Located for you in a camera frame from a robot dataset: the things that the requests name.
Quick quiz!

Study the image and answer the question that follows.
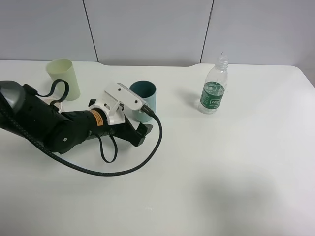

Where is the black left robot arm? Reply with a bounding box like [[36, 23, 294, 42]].
[[0, 81, 153, 154]]

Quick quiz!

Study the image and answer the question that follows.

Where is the pale green plastic cup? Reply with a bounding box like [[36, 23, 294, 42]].
[[46, 59, 81, 101]]

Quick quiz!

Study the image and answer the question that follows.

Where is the clear green-label water bottle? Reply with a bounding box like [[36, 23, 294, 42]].
[[198, 55, 229, 114]]

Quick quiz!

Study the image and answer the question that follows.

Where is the teal plastic cup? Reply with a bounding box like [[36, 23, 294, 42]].
[[129, 81, 157, 122]]

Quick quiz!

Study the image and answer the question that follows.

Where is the black braided camera cable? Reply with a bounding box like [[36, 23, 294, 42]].
[[0, 78, 163, 177]]

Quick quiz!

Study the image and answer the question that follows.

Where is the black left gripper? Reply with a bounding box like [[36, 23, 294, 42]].
[[89, 99, 153, 147]]

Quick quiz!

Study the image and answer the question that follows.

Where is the blue sleeved paper cup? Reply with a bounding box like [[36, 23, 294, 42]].
[[43, 97, 64, 113]]

